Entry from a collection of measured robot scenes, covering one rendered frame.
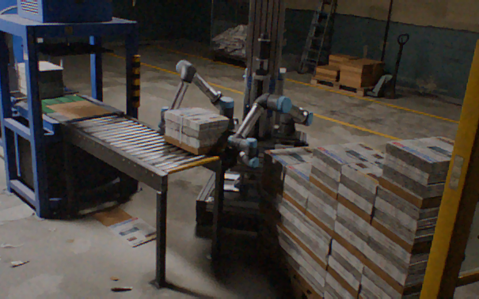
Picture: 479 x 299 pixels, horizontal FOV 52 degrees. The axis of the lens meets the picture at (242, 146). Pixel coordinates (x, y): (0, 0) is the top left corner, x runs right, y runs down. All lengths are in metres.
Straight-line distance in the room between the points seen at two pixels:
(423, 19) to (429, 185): 7.79
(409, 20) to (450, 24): 0.77
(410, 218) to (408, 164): 0.25
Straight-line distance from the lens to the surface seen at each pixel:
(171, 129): 3.58
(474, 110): 1.87
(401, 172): 2.42
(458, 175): 1.94
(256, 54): 3.99
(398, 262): 2.55
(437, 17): 9.89
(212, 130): 3.42
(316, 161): 2.97
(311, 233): 3.11
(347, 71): 9.54
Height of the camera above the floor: 2.01
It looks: 19 degrees down
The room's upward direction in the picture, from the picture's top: 4 degrees clockwise
